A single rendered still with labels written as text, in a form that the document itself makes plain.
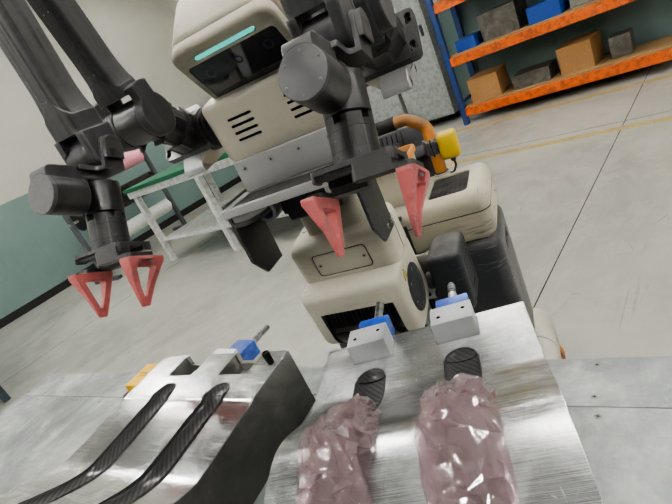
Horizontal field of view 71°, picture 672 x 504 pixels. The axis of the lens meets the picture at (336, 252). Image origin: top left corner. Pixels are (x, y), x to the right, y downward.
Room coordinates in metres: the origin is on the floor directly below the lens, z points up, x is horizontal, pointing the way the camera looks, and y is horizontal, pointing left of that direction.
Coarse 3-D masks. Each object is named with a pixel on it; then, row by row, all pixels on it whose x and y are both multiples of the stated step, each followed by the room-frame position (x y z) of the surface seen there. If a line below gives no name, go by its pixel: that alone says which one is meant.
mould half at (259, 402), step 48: (144, 384) 0.64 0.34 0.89; (192, 384) 0.58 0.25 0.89; (240, 384) 0.52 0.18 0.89; (288, 384) 0.53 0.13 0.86; (96, 432) 0.58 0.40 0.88; (144, 432) 0.52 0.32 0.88; (240, 432) 0.45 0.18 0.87; (288, 432) 0.50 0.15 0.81; (48, 480) 0.50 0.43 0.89; (96, 480) 0.47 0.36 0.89; (192, 480) 0.40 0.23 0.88; (240, 480) 0.43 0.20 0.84
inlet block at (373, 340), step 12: (360, 324) 0.57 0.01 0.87; (372, 324) 0.56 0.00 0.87; (384, 324) 0.52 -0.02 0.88; (360, 336) 0.52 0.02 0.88; (372, 336) 0.51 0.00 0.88; (384, 336) 0.50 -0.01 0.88; (348, 348) 0.51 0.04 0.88; (360, 348) 0.50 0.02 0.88; (372, 348) 0.50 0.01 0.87; (384, 348) 0.50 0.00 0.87; (360, 360) 0.51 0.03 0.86; (372, 360) 0.50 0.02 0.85
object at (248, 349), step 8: (264, 328) 0.77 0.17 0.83; (256, 336) 0.75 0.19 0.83; (240, 344) 0.73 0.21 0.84; (248, 344) 0.72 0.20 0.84; (216, 352) 0.72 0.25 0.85; (224, 352) 0.70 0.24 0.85; (232, 352) 0.69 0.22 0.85; (240, 352) 0.70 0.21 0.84; (248, 352) 0.71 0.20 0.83; (256, 352) 0.72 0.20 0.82
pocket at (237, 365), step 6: (234, 360) 0.60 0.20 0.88; (240, 360) 0.60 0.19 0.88; (246, 360) 0.60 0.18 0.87; (252, 360) 0.60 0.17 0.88; (228, 366) 0.59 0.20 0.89; (234, 366) 0.60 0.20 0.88; (240, 366) 0.60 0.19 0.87; (246, 366) 0.60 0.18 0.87; (222, 372) 0.58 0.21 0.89; (228, 372) 0.59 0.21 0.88; (234, 372) 0.59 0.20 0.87; (240, 372) 0.60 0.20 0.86; (246, 372) 0.59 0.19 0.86
